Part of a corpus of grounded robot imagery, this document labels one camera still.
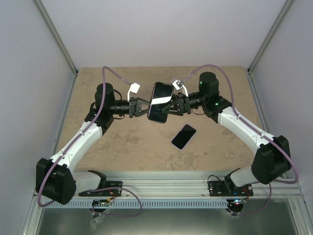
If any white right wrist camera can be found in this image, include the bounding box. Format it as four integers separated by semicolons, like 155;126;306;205
171;78;189;97

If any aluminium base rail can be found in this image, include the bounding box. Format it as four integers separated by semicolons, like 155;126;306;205
103;171;303;199

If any controller circuit board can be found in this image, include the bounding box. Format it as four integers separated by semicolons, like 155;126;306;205
92;198;114;207
232;197;247;206

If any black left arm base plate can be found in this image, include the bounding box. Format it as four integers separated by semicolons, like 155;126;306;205
78;181;123;197

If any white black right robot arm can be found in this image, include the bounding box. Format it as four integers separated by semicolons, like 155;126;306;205
162;72;292;195

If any clear plastic bag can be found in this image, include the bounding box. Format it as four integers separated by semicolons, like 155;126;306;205
90;216;101;231

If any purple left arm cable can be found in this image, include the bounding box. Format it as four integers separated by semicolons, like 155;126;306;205
37;65;134;208

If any aluminium frame post right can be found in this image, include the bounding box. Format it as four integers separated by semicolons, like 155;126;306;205
246;0;296;74

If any left controller circuit board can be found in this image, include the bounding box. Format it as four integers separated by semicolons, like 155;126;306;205
92;198;114;207

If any aluminium frame post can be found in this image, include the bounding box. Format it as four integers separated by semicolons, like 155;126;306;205
33;0;78;76
246;0;296;74

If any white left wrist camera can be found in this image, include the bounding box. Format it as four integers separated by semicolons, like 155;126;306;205
127;83;140;101

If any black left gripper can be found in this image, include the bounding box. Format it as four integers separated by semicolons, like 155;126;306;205
109;97;156;118

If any grey slotted cable duct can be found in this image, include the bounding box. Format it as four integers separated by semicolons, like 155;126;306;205
47;198;228;209

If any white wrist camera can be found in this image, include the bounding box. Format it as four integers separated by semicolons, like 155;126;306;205
171;78;189;97
127;83;140;101

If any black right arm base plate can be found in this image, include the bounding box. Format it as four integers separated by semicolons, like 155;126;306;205
207;180;254;197

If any right controller circuit board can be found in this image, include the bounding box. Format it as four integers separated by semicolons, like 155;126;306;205
232;197;247;206

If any black phone with white edge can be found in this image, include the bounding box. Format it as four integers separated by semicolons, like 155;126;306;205
171;124;197;150

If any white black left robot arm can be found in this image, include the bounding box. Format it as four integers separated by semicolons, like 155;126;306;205
36;83;149;205

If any aluminium frame post left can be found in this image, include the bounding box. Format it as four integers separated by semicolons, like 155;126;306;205
33;0;78;76

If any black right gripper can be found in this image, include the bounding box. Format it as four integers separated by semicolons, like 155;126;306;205
159;92;207;116

